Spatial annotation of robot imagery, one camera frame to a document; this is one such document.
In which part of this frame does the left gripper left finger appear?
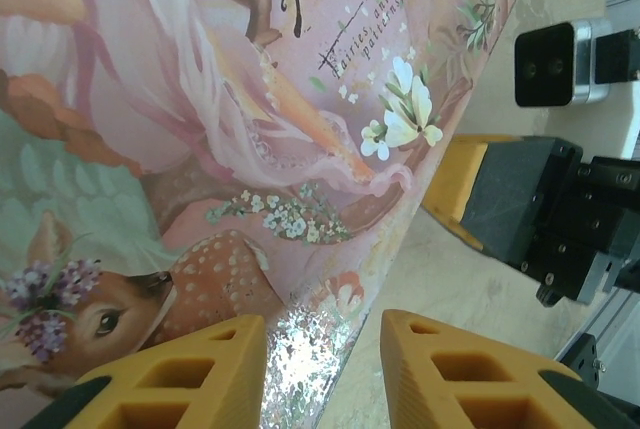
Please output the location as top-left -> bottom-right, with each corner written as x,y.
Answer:
29,313 -> 267,429

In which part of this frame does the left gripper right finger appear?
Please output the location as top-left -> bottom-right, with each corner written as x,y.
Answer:
381,307 -> 640,429

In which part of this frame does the pink fairy print tin box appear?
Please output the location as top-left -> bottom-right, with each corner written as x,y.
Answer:
0,0 -> 539,429

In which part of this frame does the wide aluminium mounting rail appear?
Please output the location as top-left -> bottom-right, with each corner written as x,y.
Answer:
552,268 -> 640,400

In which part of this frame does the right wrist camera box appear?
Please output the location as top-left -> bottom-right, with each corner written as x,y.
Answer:
514,20 -> 640,160

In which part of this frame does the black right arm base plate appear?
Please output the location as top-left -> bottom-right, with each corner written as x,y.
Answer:
556,332 -> 604,393

